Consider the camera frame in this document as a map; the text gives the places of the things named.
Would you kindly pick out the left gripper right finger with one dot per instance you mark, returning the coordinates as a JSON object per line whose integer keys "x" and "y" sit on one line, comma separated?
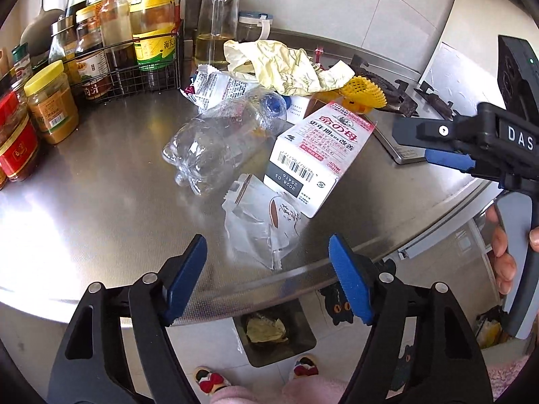
{"x": 447, "y": 365}

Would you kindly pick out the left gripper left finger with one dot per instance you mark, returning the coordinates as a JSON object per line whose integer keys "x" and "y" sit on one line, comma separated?
{"x": 91, "y": 364}

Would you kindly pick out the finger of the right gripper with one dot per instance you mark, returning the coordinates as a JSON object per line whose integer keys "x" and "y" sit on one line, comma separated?
{"x": 434, "y": 136}

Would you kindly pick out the yellow foam fruit net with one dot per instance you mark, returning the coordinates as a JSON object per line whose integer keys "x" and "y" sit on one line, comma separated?
{"x": 361, "y": 96}

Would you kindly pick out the white pink medicine carton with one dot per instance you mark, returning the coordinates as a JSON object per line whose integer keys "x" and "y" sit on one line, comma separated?
{"x": 309, "y": 159}

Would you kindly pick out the yellow paper bag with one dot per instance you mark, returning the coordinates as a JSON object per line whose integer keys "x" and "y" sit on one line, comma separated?
{"x": 289, "y": 71}

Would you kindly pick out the clear white plastic wrapper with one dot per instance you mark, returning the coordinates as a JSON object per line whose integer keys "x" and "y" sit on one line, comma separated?
{"x": 261, "y": 225}

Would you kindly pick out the clear plastic bottle blue cap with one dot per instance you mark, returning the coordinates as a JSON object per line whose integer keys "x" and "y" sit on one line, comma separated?
{"x": 208, "y": 149}

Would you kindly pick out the printed snack bag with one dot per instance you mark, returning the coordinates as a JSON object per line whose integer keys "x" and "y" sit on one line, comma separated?
{"x": 210, "y": 86}

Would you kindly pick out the black trash bin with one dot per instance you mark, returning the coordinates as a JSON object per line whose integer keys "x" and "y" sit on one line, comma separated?
{"x": 274, "y": 334}

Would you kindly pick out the person's right hand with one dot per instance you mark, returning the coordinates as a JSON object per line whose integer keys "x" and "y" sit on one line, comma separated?
{"x": 503, "y": 264}

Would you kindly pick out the gas stove burner grate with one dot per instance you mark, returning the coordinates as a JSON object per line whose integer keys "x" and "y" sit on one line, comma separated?
{"x": 397, "y": 99}

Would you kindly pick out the left red white slipper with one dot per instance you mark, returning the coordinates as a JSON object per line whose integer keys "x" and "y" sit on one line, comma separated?
{"x": 210, "y": 381}

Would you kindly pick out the red white slipper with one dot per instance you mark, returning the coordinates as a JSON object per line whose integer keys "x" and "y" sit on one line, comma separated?
{"x": 304, "y": 366}
{"x": 210, "y": 381}

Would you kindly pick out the stainless gas stove top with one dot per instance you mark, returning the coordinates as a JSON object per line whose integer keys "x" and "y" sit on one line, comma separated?
{"x": 418, "y": 114}

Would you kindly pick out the pink fleece clothing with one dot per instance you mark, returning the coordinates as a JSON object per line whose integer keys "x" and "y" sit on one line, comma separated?
{"x": 319, "y": 389}

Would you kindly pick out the black cat floor mat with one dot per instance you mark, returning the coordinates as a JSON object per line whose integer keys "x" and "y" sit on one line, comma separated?
{"x": 337, "y": 302}

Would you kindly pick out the right red white slipper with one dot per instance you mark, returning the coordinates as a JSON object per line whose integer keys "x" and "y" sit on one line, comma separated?
{"x": 304, "y": 366}

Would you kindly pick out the small white box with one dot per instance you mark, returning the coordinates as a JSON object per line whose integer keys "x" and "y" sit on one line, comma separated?
{"x": 298, "y": 108}

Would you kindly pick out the glass jar blue lid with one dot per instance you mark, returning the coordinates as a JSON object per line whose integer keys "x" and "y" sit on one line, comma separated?
{"x": 253, "y": 26}

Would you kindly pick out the red label chili jar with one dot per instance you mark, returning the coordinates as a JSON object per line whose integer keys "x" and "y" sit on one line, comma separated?
{"x": 19, "y": 140}

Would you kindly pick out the glass oil dispenser black lid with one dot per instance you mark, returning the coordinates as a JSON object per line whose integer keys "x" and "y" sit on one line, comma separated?
{"x": 217, "y": 23}

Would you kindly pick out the yellow lid sauce jar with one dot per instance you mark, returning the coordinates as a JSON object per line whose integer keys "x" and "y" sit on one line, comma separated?
{"x": 51, "y": 103}

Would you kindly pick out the orange lid sauce jar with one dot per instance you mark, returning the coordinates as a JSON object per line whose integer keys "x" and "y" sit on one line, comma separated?
{"x": 92, "y": 64}

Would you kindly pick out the large yellow label vinegar bottle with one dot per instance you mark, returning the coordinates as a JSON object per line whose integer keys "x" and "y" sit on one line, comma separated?
{"x": 153, "y": 23}

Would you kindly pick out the brown sauce bottle gold cap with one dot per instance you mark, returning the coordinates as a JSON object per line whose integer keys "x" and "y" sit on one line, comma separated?
{"x": 116, "y": 31}

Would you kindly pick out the black wire condiment rack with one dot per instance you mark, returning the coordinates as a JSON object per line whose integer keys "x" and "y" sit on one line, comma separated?
{"x": 133, "y": 81}

